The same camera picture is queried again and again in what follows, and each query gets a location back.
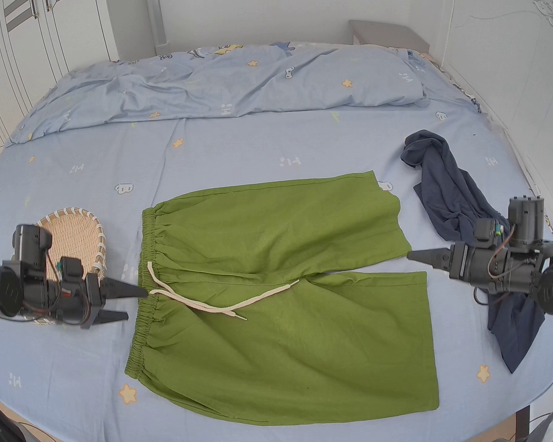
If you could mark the white wardrobe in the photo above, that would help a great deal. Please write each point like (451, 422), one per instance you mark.
(27, 39)

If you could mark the dark blue garment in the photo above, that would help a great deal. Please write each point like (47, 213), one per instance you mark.
(447, 191)

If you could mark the green shorts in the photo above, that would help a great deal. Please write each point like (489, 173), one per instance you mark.
(281, 316)

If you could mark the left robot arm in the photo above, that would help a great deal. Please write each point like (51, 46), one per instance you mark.
(30, 246)

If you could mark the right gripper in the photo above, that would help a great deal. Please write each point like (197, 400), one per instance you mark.
(481, 265)

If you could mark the bed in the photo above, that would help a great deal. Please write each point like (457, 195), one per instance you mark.
(258, 154)

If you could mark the round woven basket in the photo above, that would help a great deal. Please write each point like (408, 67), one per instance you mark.
(73, 237)

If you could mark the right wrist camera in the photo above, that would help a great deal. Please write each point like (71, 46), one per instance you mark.
(484, 230)

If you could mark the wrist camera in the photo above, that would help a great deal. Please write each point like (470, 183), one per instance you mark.
(484, 230)
(71, 270)

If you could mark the grey wall pipe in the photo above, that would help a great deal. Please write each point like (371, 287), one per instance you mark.
(154, 12)

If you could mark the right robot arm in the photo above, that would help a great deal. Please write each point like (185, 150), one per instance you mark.
(525, 219)

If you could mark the pale blue quilt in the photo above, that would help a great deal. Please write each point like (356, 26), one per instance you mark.
(258, 85)

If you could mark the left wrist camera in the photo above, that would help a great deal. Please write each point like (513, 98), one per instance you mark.
(71, 270)

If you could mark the grey bedside table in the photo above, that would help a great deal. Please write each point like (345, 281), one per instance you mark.
(382, 32)

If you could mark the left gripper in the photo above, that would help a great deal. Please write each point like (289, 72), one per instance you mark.
(73, 306)

